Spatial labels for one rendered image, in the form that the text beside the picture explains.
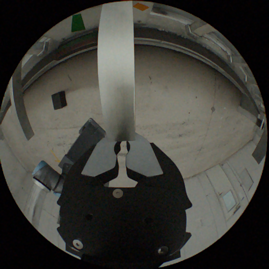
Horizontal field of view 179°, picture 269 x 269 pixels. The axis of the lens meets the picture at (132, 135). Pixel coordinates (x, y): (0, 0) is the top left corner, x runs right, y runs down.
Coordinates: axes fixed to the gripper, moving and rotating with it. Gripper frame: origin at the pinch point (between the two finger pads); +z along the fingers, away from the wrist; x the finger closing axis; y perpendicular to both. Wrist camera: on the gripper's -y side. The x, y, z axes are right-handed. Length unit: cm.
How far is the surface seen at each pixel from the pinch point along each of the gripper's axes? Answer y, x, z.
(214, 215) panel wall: 216, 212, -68
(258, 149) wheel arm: -2.1, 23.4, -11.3
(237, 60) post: -29, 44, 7
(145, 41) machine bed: -51, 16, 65
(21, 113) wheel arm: -6.8, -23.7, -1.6
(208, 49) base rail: -25.9, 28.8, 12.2
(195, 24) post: -29.2, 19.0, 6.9
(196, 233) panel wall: 225, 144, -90
